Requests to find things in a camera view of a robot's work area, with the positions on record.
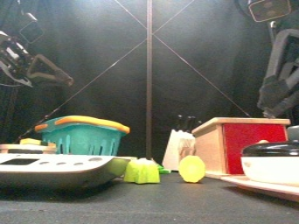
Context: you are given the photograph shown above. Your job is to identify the grey rounded object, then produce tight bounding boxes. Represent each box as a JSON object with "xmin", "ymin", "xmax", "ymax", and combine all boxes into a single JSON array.
[{"xmin": 286, "ymin": 124, "xmax": 299, "ymax": 143}]

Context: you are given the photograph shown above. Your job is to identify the black pot lid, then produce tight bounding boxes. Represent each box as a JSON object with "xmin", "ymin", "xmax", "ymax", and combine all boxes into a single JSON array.
[{"xmin": 239, "ymin": 139, "xmax": 299, "ymax": 158}]

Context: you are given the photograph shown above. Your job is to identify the wooden box with red front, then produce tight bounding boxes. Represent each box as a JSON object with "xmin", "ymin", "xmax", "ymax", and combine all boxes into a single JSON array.
[{"xmin": 191, "ymin": 116, "xmax": 293, "ymax": 176}]

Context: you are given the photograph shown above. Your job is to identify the white toy pot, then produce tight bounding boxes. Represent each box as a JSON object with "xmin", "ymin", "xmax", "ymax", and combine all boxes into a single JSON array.
[{"xmin": 239, "ymin": 155, "xmax": 299, "ymax": 186}]

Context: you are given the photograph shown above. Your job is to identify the teal basket with orange rim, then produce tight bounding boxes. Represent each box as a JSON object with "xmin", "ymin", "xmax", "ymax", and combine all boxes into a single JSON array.
[{"xmin": 34, "ymin": 115, "xmax": 133, "ymax": 157}]

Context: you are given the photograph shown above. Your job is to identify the yellow toy block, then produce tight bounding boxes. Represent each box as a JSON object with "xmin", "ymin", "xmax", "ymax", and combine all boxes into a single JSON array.
[{"xmin": 19, "ymin": 137, "xmax": 43, "ymax": 146}]

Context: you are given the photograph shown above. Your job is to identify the small wooden tray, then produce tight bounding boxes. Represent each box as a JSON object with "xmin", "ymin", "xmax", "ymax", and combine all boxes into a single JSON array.
[{"xmin": 0, "ymin": 143, "xmax": 59, "ymax": 155}]

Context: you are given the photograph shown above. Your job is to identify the light wooden board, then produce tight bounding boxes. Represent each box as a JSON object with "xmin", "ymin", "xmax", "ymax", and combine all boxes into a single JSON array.
[{"xmin": 205, "ymin": 171, "xmax": 299, "ymax": 203}]

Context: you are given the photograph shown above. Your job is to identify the white paper bag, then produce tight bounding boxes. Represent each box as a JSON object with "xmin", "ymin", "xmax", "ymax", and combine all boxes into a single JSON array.
[{"xmin": 162, "ymin": 129, "xmax": 198, "ymax": 172}]

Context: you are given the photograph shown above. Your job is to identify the yellow toy lemon slice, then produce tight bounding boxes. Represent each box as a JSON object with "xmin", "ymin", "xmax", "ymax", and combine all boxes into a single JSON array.
[{"xmin": 178, "ymin": 155, "xmax": 207, "ymax": 184}]

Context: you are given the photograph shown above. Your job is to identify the white grey toy appliance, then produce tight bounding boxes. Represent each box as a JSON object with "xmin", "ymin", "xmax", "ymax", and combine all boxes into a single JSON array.
[{"xmin": 0, "ymin": 153, "xmax": 133, "ymax": 190}]

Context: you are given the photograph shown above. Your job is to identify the small green toy piece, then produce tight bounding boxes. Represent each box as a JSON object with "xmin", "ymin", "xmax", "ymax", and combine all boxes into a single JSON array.
[{"xmin": 157, "ymin": 164, "xmax": 174, "ymax": 175}]

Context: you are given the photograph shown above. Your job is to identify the thin diagonal frame wire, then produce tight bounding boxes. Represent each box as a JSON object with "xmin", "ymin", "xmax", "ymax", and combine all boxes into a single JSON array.
[
  {"xmin": 14, "ymin": 0, "xmax": 197, "ymax": 144},
  {"xmin": 114, "ymin": 0, "xmax": 253, "ymax": 118}
]

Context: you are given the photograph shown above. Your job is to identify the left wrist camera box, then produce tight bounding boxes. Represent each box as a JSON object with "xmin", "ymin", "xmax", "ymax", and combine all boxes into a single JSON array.
[{"xmin": 16, "ymin": 12, "xmax": 47, "ymax": 45}]

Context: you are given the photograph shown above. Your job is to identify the black knife handle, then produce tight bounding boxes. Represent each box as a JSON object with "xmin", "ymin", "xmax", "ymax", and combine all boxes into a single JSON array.
[
  {"xmin": 191, "ymin": 115, "xmax": 203, "ymax": 134},
  {"xmin": 175, "ymin": 114, "xmax": 185, "ymax": 132},
  {"xmin": 183, "ymin": 115, "xmax": 193, "ymax": 133}
]

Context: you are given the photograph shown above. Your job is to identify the vertical metal frame pole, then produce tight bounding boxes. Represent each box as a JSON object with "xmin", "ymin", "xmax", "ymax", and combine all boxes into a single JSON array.
[{"xmin": 145, "ymin": 0, "xmax": 155, "ymax": 160}]

